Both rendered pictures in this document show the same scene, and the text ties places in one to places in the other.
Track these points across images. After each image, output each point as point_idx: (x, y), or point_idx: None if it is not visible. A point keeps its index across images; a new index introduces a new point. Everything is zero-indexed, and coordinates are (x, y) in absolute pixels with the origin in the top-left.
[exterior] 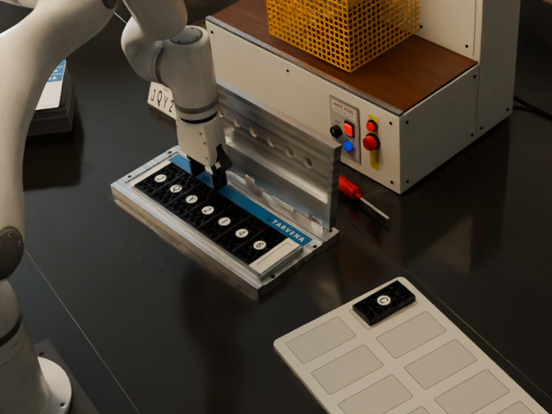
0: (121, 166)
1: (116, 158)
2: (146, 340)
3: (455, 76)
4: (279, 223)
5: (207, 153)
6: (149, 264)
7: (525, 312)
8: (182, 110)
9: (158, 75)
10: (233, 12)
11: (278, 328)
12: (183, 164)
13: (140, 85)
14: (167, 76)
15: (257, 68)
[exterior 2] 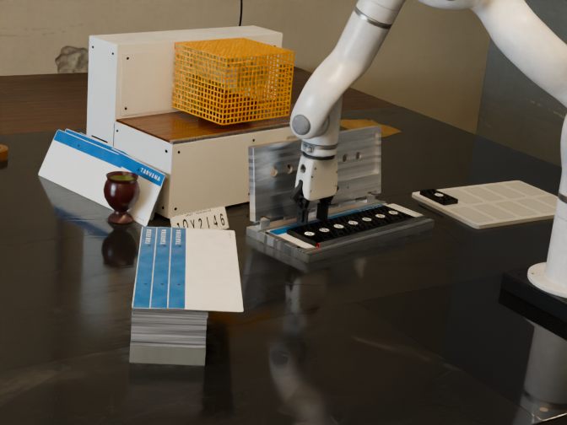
0: (268, 259)
1: (256, 260)
2: (480, 260)
3: (293, 104)
4: (364, 210)
5: (337, 180)
6: (399, 255)
7: (434, 177)
8: (335, 146)
9: (328, 122)
10: (169, 135)
11: (461, 226)
12: (284, 230)
13: (132, 247)
14: (332, 120)
15: (223, 158)
